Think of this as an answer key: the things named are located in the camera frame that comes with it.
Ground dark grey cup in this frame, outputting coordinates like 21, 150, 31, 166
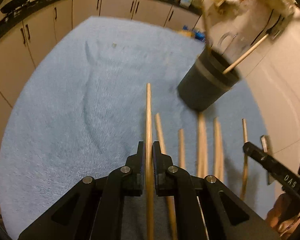
177, 48, 242, 112

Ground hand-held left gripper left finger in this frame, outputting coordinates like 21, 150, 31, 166
18, 141, 146, 240

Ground yellow container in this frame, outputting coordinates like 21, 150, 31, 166
178, 29, 194, 38

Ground clear glass pitcher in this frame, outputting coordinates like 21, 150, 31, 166
209, 17, 254, 58

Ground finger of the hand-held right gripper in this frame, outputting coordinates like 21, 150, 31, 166
243, 142, 300, 201

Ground black power cable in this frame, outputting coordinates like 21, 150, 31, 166
250, 8, 283, 47

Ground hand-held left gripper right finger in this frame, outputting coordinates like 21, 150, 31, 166
152, 141, 281, 240

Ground wooden chopstick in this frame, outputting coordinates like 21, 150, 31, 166
213, 117, 224, 182
193, 0, 213, 52
146, 83, 155, 240
155, 113, 178, 240
178, 129, 186, 170
197, 113, 208, 178
240, 118, 249, 201
222, 33, 269, 75

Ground blue object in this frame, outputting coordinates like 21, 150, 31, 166
184, 25, 206, 42

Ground blue towel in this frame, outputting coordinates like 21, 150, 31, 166
0, 16, 276, 240

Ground person's right hand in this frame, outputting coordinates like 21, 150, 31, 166
266, 194, 294, 233

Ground beige kitchen base cabinets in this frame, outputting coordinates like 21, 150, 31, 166
0, 0, 203, 161

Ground wall socket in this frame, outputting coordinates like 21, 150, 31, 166
266, 15, 294, 41

